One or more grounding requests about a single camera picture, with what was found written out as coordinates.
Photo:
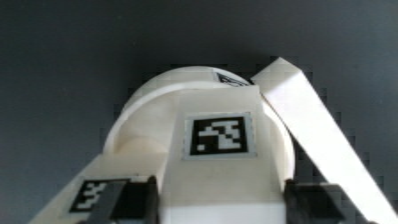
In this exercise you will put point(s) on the white round stool seat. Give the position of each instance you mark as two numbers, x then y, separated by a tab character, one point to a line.
149	110

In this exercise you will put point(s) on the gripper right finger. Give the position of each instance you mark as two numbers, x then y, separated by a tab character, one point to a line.
312	208

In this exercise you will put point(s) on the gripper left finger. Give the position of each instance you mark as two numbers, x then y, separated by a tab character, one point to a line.
129	204

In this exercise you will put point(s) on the white stool leg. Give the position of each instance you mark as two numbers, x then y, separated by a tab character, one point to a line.
127	168
221	186
298	105

